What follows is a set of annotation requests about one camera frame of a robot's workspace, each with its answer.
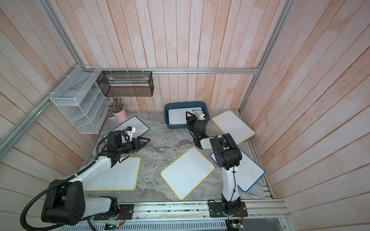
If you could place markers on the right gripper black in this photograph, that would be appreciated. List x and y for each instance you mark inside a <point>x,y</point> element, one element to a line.
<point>191,121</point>

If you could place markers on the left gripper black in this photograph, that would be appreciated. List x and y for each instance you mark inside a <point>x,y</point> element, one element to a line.
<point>136,146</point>

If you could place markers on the blue whiteboard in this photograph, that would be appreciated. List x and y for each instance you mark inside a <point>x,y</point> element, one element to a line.
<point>135,125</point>
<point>178,116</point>
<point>245,175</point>

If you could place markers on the yellow whiteboard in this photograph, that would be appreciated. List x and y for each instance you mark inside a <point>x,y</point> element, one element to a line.
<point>187,172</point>
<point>122,177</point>
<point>228,122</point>

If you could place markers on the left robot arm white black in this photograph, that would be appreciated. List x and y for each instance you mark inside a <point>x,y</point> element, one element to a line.
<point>65,203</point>

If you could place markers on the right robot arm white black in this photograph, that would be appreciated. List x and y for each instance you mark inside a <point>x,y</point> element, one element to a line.
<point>228,157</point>

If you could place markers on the pink pencil cup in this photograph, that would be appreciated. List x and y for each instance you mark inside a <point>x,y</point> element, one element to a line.
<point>117,108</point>

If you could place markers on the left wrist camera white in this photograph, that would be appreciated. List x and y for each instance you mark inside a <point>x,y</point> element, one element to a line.
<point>129,131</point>

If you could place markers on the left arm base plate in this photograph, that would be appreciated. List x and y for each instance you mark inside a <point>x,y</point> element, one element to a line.
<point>120,212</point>

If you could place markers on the black mesh wall basket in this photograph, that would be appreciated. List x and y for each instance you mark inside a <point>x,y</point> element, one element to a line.
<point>126,83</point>

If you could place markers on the white wire mesh shelf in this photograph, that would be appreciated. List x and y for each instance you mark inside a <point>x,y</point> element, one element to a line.
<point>80,100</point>

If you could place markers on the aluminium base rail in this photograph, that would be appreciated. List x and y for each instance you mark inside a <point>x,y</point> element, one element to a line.
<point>202,210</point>

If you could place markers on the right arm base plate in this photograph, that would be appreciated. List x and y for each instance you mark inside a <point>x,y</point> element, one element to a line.
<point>222,210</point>

